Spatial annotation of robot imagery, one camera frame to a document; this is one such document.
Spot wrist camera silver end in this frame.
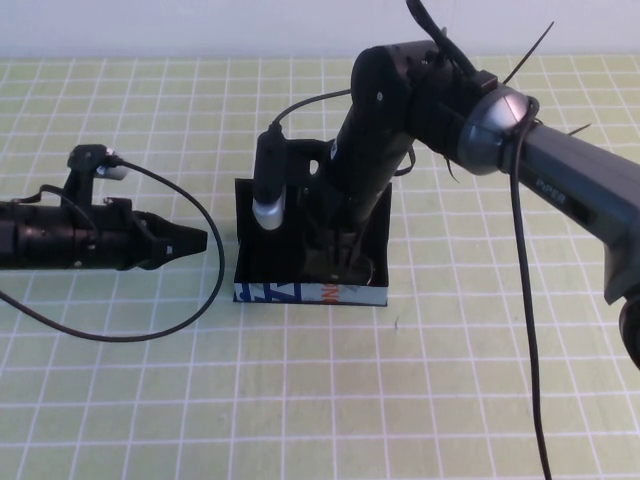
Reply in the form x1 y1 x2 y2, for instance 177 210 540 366
251 125 290 231
96 158 130 180

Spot short black zip tie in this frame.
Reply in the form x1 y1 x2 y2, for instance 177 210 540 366
442 152 462 187

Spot black frame glasses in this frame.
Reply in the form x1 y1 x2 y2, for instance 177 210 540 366
302 247 377 290

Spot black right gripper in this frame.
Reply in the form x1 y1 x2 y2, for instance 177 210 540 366
298 141 407 284

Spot black camera bracket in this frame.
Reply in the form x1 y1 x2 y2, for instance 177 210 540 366
66 143 107 204
283 138 334 194

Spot green white-grid tablecloth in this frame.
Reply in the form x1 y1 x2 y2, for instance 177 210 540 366
0 55 640 480

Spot left wrist camera silver end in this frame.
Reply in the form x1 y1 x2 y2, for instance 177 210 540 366
96 158 130 180

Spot black glasses case blue print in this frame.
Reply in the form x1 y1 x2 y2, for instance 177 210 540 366
232 177 394 308

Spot black camera cable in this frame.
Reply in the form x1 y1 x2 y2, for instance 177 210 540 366
269 88 554 480
0 158 225 343

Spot right wrist camera silver end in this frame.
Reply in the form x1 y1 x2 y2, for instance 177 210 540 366
251 125 290 231

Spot black right camera bracket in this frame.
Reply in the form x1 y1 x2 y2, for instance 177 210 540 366
283 138 334 194

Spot black left camera cable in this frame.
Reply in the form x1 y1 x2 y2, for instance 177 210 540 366
0 158 225 343

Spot black right camera cable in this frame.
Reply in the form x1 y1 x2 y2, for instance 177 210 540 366
269 88 554 480

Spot black left camera bracket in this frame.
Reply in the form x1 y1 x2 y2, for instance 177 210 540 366
66 143 107 204

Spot long black zip tie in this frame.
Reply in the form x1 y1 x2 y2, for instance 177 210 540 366
503 20 555 85

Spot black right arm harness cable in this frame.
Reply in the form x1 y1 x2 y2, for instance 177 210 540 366
405 0 499 94

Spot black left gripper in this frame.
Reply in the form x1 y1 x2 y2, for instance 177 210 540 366
64 198 208 272

